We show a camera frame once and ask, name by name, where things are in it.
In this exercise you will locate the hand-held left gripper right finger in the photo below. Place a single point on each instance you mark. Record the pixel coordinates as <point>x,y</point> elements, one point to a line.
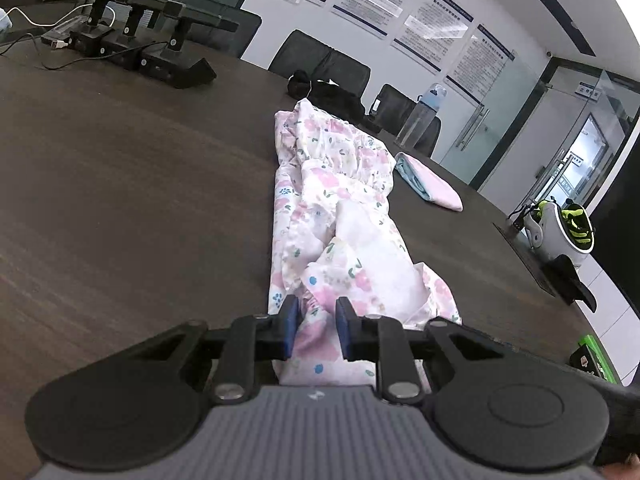
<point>345,330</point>

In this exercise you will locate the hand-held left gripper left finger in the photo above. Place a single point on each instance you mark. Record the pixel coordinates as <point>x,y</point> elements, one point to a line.
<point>289,327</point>

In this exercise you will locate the pink floral garment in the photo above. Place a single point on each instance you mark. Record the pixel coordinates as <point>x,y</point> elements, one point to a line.
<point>330,230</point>

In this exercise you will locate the folded pink and blue cloth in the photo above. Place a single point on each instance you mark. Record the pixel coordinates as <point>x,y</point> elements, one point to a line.
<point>430,185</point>

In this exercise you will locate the white paper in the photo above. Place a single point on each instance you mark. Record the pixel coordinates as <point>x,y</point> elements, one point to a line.
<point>374,106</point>

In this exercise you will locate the black office chair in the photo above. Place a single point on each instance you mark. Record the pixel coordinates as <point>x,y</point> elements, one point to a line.
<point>320,60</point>
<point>400,110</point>

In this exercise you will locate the clear water bottle blue lid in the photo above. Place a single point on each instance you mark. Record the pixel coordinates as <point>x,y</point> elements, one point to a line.
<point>425,112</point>

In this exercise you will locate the black cap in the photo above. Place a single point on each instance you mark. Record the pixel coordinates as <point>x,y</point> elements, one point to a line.
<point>572,282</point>

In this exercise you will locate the black cloth bundle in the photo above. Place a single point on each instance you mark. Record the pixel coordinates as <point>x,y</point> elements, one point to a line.
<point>330,97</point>

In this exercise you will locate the green box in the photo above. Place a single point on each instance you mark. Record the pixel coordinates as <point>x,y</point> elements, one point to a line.
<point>597,357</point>

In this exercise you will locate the yellow-green helmet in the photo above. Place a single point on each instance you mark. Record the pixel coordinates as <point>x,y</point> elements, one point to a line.
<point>577,225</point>

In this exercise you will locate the glass door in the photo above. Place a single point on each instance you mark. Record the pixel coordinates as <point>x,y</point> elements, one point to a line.
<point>505,120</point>

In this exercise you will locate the dark grey office chair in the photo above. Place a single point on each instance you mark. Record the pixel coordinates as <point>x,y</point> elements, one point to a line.
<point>225,25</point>

